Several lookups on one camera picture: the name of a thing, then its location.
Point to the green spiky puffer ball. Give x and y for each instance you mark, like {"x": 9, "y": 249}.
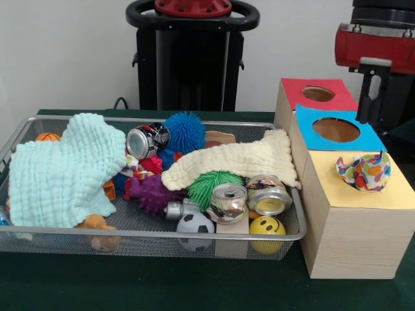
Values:
{"x": 204, "y": 188}

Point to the mint green waffle cloth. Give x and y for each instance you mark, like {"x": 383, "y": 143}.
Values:
{"x": 58, "y": 168}

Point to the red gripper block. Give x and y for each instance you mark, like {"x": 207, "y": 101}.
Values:
{"x": 366, "y": 48}

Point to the yellow smiley ball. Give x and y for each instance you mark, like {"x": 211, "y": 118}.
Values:
{"x": 267, "y": 226}

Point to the shallow mesh bin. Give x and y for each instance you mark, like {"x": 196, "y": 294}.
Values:
{"x": 32, "y": 243}

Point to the polka dot cloth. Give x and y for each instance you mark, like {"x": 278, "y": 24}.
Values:
{"x": 369, "y": 175}

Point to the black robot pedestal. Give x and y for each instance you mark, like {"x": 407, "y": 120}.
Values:
{"x": 188, "y": 71}

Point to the cream waffle cloth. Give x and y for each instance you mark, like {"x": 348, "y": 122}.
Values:
{"x": 246, "y": 155}

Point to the silver crushed can pull tab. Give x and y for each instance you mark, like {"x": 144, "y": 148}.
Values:
{"x": 227, "y": 204}

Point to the purple spiky toy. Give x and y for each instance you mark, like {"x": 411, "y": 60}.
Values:
{"x": 155, "y": 194}

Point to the blue spiky puffer ball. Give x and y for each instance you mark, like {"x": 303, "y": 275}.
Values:
{"x": 184, "y": 129}

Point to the dark green table cloth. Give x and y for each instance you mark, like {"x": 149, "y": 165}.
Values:
{"x": 162, "y": 285}

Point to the crushed can yellow base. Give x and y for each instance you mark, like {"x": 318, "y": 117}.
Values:
{"x": 269, "y": 197}

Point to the small soccer ball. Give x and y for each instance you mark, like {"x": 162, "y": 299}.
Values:
{"x": 194, "y": 226}

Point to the black crushed can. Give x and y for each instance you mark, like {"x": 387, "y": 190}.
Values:
{"x": 152, "y": 136}

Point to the wooden box with three holes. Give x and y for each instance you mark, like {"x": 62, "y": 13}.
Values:
{"x": 356, "y": 239}

